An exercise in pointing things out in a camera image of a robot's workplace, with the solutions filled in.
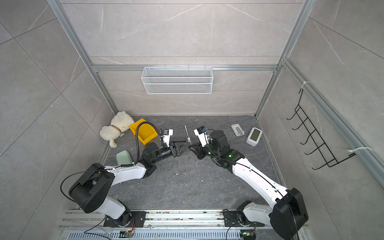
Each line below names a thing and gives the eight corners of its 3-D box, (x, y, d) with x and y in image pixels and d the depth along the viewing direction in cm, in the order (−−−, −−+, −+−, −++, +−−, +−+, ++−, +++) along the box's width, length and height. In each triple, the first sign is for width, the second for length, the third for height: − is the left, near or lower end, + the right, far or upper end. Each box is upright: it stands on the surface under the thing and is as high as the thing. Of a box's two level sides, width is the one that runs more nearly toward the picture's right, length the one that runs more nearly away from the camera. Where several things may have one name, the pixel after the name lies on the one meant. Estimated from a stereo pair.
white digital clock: (244, 142, 106) (246, 138, 103) (251, 130, 113) (252, 126, 110) (255, 147, 103) (257, 143, 100) (261, 134, 111) (263, 130, 107)
